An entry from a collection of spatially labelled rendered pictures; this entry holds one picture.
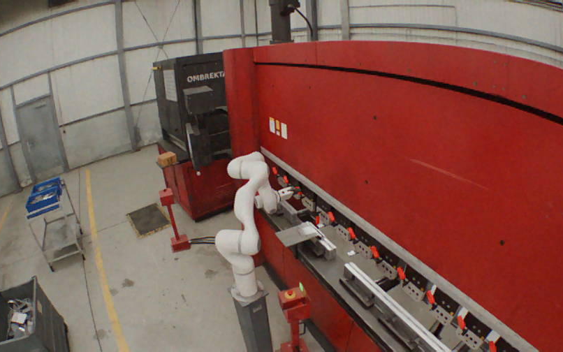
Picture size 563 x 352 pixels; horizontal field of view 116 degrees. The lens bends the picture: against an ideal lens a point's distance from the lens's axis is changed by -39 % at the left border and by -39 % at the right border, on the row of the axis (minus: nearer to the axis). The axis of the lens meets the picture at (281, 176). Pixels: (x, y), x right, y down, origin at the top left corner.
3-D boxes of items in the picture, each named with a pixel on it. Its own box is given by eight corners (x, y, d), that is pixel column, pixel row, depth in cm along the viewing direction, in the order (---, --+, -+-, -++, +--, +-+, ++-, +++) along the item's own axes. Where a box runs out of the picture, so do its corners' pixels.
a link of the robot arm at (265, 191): (274, 180, 170) (279, 211, 191) (262, 164, 181) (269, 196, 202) (260, 186, 168) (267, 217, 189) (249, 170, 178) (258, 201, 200)
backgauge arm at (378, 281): (362, 295, 179) (365, 281, 173) (422, 259, 204) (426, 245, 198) (370, 302, 172) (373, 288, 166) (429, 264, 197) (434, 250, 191)
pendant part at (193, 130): (190, 156, 296) (185, 123, 281) (200, 154, 300) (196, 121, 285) (194, 171, 258) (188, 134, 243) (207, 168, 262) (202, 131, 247)
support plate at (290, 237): (274, 234, 209) (274, 232, 208) (305, 223, 219) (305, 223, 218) (286, 247, 194) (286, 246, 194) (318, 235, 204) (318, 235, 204)
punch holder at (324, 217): (316, 216, 194) (316, 195, 187) (326, 212, 198) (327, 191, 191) (328, 226, 182) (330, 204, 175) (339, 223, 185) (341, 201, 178)
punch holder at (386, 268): (374, 266, 145) (378, 242, 138) (385, 260, 148) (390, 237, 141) (392, 281, 133) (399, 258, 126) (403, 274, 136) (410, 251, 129)
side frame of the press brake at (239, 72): (245, 255, 334) (222, 49, 238) (307, 235, 367) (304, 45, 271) (253, 268, 314) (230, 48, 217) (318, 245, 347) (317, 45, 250)
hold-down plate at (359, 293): (339, 281, 176) (339, 277, 175) (345, 277, 178) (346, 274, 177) (367, 309, 152) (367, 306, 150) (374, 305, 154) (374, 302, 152)
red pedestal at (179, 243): (170, 244, 355) (154, 189, 320) (187, 239, 365) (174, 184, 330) (172, 253, 339) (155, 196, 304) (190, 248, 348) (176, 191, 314)
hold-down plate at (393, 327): (377, 320, 143) (378, 316, 142) (384, 316, 146) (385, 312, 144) (410, 352, 119) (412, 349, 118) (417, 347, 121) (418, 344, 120)
